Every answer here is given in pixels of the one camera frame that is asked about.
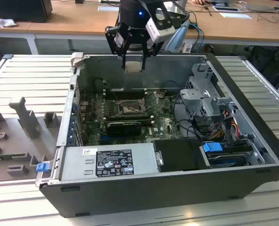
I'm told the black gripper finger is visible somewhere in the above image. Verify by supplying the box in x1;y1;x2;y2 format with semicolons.
105;25;131;69
141;41;165;71

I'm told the silver square CPU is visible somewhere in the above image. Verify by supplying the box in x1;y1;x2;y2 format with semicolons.
125;61;143;74

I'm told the metal socket cover frame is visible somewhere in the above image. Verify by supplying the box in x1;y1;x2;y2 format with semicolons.
143;90;160;111

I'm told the thin metal locking lever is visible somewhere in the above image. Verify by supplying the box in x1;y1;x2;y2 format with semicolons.
112;88;121;105

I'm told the CPU socket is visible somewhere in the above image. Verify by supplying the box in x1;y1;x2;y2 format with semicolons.
115;98;146;116

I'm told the pale blue paper sheet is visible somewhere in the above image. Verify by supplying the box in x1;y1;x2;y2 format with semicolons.
97;6;121;12

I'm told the pale blue teach pendant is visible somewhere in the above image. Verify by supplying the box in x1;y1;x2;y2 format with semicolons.
165;20;191;53

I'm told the wooden desk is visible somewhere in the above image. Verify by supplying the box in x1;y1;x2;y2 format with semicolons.
0;0;279;48

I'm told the black RAM stick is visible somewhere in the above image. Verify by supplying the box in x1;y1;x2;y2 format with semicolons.
105;89;146;99
105;114;152;122

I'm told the metal drive cage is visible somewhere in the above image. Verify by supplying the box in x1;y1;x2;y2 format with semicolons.
179;62;239;118

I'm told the green motherboard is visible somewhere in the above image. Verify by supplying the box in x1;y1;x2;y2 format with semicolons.
79;90;189;145

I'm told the black graphics card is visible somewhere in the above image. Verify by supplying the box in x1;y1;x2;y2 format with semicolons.
106;121;141;136

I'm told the white paper sheet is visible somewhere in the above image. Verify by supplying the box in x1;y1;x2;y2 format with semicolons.
219;12;252;20

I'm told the black computer box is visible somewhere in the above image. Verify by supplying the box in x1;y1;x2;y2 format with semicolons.
0;0;53;24

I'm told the black plastic shroud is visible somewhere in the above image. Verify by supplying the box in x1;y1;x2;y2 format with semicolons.
152;138;212;172

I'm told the crumpled white paper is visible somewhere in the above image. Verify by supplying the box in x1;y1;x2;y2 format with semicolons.
0;13;18;28

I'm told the black office chair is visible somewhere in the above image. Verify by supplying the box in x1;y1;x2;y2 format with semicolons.
246;46;279;90

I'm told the silver power supply unit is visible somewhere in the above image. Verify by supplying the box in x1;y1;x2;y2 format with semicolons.
59;143;162;181

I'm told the hard disk drive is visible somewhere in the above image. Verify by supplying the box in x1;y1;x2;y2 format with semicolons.
206;152;248;168

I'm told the grey parts rack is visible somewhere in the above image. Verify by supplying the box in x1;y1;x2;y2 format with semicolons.
0;96;63;183

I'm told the black PC case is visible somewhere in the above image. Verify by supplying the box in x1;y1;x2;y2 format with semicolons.
35;52;279;218

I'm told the green RAM stick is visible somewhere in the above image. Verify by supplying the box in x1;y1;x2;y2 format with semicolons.
0;154;28;162

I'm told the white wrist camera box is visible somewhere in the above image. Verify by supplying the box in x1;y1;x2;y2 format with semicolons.
145;8;176;43

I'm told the grey case latch handle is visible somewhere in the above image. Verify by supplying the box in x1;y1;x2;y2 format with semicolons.
70;52;84;69

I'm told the blue cable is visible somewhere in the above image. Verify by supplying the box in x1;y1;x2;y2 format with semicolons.
189;22;205;54

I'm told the red yellow wire bundle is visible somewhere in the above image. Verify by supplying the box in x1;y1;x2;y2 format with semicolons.
209;119;239;140

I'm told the blue disk carrier handle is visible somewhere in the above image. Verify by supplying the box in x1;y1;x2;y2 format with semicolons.
202;141;223;155

